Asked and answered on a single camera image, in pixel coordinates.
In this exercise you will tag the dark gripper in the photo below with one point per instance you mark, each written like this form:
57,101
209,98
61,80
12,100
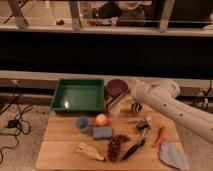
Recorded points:
136,107

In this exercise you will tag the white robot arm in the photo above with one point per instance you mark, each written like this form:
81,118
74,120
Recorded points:
161,96

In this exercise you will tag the blue paper cup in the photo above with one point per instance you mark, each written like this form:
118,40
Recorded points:
82,124

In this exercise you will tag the maroon round bowl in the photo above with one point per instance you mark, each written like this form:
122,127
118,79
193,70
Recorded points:
116,86

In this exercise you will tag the orange carrot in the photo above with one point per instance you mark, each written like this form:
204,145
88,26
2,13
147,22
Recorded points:
160,138

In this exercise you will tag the red yellow apple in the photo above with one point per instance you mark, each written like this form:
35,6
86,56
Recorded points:
101,120

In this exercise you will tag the dark grape bunch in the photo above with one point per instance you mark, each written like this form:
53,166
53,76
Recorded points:
114,146

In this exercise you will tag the grey blue cloth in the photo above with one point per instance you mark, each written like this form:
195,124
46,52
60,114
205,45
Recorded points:
171,155

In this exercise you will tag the green plastic tray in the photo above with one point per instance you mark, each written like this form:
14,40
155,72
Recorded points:
79,95

